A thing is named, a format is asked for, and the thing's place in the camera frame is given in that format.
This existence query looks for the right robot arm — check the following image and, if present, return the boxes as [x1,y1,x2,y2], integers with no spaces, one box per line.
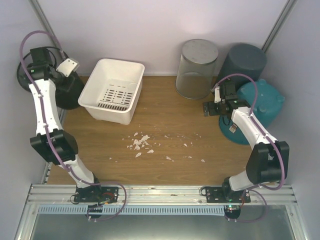
[203,79,290,203]

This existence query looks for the white plastic tub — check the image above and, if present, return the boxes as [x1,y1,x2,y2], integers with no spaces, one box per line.
[78,58,145,125]

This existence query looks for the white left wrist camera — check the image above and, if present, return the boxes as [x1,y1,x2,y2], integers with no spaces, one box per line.
[56,58,80,77]

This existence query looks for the aluminium frame post right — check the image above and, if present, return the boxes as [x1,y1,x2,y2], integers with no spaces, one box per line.
[261,0,298,54]

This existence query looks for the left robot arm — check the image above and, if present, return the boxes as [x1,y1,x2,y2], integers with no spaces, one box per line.
[25,47,103,202]

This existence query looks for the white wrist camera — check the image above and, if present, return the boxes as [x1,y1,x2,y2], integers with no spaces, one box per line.
[211,86,222,104]
[56,58,80,77]

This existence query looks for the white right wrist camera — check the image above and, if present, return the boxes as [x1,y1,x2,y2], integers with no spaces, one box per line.
[211,86,222,104]

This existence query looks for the teal plastic bin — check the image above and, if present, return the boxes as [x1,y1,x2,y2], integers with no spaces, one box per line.
[219,78,285,145]

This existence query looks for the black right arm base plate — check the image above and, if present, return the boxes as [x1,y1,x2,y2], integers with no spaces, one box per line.
[199,186,251,204]

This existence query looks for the white plastic shard pile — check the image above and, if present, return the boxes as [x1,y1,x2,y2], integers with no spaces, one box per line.
[126,132,150,151]

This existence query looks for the aluminium front rail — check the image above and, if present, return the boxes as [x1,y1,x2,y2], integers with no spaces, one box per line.
[26,184,298,206]

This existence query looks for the aluminium frame post left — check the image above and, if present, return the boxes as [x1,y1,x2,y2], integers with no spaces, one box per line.
[28,0,66,59]

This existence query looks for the black wire mesh bin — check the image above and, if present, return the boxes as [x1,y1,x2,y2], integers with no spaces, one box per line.
[22,46,85,110]

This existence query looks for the silver mesh metal bin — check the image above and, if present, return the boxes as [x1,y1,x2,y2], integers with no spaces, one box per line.
[175,39,219,100]

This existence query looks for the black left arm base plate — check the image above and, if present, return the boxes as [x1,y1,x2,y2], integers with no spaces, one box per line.
[70,185,119,205]

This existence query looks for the aluminium frame post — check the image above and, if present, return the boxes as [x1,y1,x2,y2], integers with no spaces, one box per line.
[28,0,66,59]
[261,0,298,54]

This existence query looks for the grey slotted cable duct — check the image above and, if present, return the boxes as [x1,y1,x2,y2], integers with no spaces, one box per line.
[38,204,225,216]

